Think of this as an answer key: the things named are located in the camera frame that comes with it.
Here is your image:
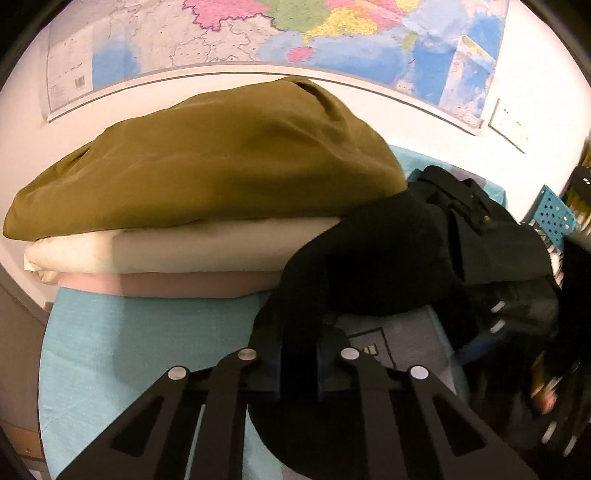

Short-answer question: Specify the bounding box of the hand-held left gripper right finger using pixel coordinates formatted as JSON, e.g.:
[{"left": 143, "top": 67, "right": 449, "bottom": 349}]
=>
[{"left": 316, "top": 344, "right": 541, "bottom": 480}]

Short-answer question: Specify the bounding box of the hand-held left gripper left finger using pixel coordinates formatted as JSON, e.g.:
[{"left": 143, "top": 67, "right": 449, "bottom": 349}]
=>
[{"left": 55, "top": 347, "right": 278, "bottom": 480}]

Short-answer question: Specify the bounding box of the olive garment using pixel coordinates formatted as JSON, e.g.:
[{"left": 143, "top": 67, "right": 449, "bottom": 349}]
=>
[{"left": 2, "top": 76, "right": 409, "bottom": 243}]

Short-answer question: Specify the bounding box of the pink garment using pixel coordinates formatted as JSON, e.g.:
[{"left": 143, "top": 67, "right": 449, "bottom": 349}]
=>
[{"left": 58, "top": 270, "right": 289, "bottom": 298}]

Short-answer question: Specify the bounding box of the white wall socket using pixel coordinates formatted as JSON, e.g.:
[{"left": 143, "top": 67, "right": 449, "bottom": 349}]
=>
[
  {"left": 505, "top": 115, "right": 534, "bottom": 154},
  {"left": 488, "top": 98, "right": 515, "bottom": 137}
]

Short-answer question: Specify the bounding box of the blue perforated plastic rack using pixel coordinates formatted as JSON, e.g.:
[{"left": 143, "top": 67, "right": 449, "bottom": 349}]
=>
[{"left": 530, "top": 185, "right": 579, "bottom": 252}]

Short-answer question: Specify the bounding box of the cream garment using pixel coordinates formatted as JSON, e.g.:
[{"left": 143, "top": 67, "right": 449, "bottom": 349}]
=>
[{"left": 23, "top": 216, "right": 345, "bottom": 283}]

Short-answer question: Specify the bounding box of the teal and grey bed sheet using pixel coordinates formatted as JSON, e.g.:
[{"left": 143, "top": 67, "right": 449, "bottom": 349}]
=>
[{"left": 39, "top": 143, "right": 509, "bottom": 480}]

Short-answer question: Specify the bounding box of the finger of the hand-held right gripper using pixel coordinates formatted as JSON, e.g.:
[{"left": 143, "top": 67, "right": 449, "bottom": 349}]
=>
[{"left": 455, "top": 332, "right": 497, "bottom": 367}]

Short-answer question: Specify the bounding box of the grey wooden door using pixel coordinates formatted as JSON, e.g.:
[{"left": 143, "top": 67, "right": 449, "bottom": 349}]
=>
[{"left": 0, "top": 272, "right": 51, "bottom": 462}]

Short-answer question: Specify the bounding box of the colourful wall map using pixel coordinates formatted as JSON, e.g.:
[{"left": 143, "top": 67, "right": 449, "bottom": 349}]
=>
[{"left": 46, "top": 0, "right": 511, "bottom": 137}]

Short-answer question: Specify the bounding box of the black garment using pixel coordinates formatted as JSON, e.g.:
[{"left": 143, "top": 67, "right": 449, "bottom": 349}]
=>
[{"left": 247, "top": 165, "right": 564, "bottom": 480}]

